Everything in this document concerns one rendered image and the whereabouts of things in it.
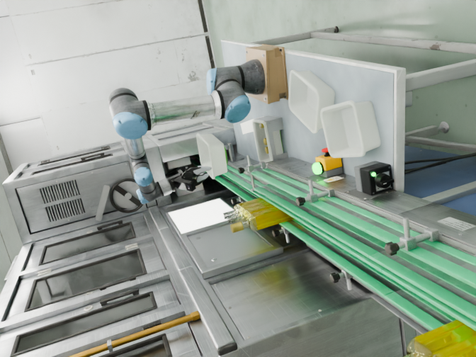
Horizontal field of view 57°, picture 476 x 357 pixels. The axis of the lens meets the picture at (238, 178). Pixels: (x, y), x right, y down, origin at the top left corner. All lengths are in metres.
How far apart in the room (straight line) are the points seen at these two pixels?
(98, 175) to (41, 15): 3.07
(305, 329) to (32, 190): 1.88
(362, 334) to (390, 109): 0.70
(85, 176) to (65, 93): 2.78
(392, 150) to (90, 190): 1.88
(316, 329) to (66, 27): 4.67
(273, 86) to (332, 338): 1.02
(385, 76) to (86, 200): 1.95
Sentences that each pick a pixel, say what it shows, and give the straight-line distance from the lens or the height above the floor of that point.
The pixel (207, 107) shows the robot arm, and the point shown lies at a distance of 1.72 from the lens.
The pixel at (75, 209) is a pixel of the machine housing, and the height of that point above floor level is 1.80.
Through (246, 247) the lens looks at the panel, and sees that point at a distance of 1.85.
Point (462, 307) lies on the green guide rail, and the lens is 1.01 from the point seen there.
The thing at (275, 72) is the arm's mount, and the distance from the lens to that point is 1.89.
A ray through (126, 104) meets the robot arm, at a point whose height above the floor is 1.43.
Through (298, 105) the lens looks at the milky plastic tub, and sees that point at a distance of 1.77.
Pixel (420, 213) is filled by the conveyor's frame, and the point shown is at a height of 0.83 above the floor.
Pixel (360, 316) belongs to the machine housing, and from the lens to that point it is 1.47.
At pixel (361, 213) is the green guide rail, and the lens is 1.30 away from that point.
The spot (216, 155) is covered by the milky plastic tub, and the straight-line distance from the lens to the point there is 1.96.
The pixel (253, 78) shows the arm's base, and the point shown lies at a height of 0.89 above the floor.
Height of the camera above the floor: 1.54
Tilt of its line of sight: 15 degrees down
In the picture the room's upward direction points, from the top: 105 degrees counter-clockwise
